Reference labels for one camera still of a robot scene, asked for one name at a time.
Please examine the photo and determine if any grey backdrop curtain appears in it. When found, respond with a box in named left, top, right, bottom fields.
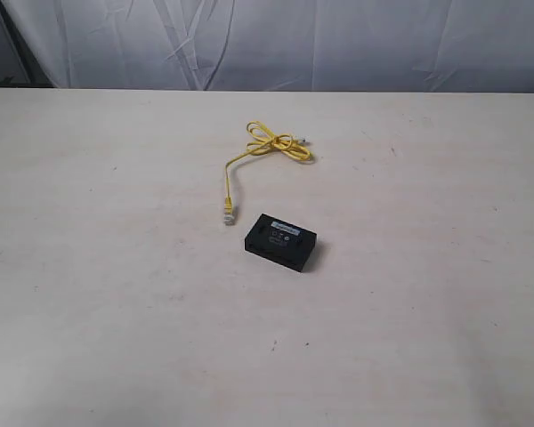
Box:
left=0, top=1, right=534, bottom=93

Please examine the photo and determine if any black network switch box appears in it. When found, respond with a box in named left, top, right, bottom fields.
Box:
left=244, top=213, right=318, bottom=272

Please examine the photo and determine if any yellow ethernet cable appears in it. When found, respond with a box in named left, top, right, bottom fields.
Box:
left=221, top=120, right=316, bottom=228

